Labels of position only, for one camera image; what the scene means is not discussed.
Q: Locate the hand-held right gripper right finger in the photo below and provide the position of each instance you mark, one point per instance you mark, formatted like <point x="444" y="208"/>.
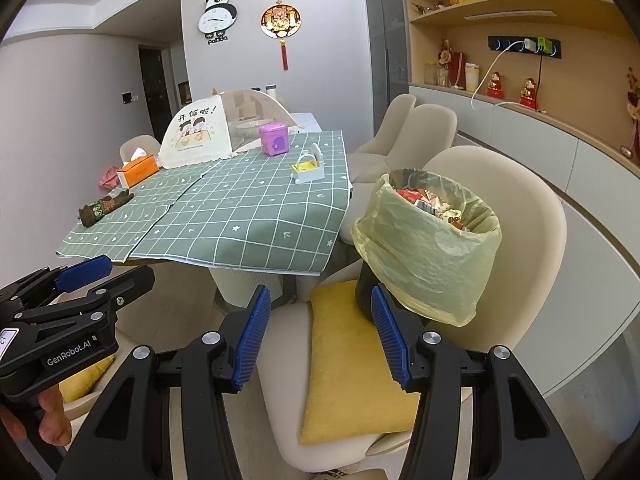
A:
<point x="392" y="340"/>

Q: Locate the glass jar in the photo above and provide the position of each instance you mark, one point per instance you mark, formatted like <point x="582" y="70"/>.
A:
<point x="430" y="74"/>

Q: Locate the white yellow desktop bin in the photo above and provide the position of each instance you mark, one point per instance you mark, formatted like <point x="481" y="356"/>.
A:
<point x="307" y="170"/>

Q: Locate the red doll figurine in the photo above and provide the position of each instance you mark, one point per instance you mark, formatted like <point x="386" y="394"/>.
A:
<point x="495" y="85"/>
<point x="528" y="92"/>

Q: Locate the black wall switch panel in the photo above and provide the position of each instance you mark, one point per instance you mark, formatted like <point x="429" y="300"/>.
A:
<point x="127" y="98"/>

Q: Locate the small green checked tablecloth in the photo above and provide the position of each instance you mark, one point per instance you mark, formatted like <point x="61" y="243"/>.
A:
<point x="115" y="230"/>

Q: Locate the panda wall clock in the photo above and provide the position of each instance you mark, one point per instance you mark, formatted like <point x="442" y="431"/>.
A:
<point x="217" y="17"/>

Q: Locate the orange tissue box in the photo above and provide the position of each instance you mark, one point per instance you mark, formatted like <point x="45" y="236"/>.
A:
<point x="137" y="170"/>

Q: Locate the wooden wall shelf unit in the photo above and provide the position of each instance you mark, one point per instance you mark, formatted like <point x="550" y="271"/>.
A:
<point x="475" y="30"/>

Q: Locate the yellow trash bag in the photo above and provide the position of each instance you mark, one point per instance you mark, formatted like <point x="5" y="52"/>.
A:
<point x="425" y="265"/>

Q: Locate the white low cabinet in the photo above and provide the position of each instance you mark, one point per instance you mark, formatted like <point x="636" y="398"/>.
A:
<point x="590" y="210"/>

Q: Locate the purple toy bin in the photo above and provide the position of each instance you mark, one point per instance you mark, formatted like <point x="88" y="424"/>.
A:
<point x="274" y="140"/>

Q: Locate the white charger plug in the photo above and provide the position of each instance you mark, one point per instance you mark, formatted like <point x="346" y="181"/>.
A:
<point x="530" y="46"/>

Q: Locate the pile of snack wrappers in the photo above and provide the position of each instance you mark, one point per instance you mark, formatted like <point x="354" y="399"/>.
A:
<point x="435" y="207"/>

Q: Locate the beige dining chair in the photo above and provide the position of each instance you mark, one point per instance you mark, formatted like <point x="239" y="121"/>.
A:
<point x="425" y="127"/>
<point x="137" y="145"/>
<point x="392" y="115"/>
<point x="530" y="240"/>

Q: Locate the large yellow cushion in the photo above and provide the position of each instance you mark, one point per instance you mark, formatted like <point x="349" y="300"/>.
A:
<point x="345" y="360"/>

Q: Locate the white table pedestal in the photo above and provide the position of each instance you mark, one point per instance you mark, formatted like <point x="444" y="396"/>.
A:
<point x="240" y="285"/>

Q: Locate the person's left hand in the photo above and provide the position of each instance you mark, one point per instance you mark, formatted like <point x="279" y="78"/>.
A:
<point x="52" y="415"/>

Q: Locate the white tumbler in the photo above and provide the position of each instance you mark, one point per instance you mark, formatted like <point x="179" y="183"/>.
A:
<point x="272" y="92"/>

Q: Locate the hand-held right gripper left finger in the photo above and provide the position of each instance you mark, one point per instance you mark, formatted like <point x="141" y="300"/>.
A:
<point x="252" y="340"/>

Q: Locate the shelf light bar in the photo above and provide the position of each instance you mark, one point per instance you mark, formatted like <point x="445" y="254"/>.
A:
<point x="512" y="13"/>

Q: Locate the cartoon print mesh food cover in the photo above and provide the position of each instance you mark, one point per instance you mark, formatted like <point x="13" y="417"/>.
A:
<point x="195" y="135"/>

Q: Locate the golden flower ornament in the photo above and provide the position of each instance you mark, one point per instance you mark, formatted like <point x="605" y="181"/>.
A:
<point x="445" y="52"/>

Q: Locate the black trash bin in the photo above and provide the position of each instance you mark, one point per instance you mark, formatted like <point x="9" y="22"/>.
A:
<point x="367" y="290"/>

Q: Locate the pink patterned packet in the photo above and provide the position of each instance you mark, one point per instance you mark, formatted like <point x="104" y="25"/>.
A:
<point x="109" y="178"/>

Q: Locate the small yellow cushion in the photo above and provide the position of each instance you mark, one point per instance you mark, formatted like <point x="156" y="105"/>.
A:
<point x="82" y="375"/>

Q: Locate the large green checked tablecloth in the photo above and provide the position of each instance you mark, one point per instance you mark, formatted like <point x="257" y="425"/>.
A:
<point x="250" y="210"/>

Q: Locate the dark glass door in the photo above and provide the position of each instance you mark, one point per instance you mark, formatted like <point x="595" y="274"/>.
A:
<point x="385" y="35"/>

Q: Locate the red gift bag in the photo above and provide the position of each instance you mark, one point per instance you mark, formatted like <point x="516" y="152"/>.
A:
<point x="456" y="70"/>

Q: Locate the red round wall ornament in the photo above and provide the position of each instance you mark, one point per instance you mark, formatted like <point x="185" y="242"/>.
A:
<point x="280" y="21"/>

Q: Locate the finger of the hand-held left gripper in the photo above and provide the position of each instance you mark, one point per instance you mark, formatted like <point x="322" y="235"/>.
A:
<point x="130" y="282"/>
<point x="82" y="272"/>

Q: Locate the brown patterned glove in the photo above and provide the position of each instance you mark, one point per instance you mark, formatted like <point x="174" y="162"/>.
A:
<point x="102" y="210"/>

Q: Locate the black power strip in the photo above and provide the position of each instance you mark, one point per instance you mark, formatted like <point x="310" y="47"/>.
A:
<point x="502" y="45"/>

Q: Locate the green plug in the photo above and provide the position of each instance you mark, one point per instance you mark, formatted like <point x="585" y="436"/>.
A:
<point x="544" y="45"/>

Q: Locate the cream yellow cup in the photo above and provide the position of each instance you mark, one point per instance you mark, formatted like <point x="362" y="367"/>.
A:
<point x="472" y="77"/>

